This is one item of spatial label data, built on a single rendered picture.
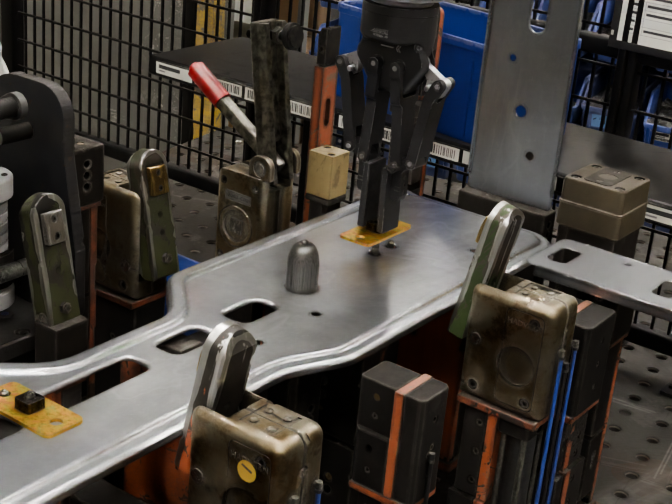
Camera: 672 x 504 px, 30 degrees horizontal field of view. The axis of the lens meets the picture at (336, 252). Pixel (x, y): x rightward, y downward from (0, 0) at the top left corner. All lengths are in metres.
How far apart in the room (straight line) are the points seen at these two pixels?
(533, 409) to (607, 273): 0.24
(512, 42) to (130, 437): 0.73
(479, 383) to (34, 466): 0.45
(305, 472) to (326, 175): 0.57
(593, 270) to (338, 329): 0.33
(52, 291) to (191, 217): 1.08
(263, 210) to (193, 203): 0.91
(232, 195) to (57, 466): 0.54
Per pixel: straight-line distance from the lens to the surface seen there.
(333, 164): 1.41
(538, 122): 1.49
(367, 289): 1.23
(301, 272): 1.20
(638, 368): 1.86
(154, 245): 1.25
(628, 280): 1.35
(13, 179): 1.22
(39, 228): 1.13
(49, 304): 1.15
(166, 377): 1.05
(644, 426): 1.71
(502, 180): 1.53
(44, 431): 0.97
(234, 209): 1.39
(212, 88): 1.40
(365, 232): 1.30
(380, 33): 1.22
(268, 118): 1.34
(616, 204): 1.43
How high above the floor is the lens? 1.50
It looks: 22 degrees down
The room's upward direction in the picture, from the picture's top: 5 degrees clockwise
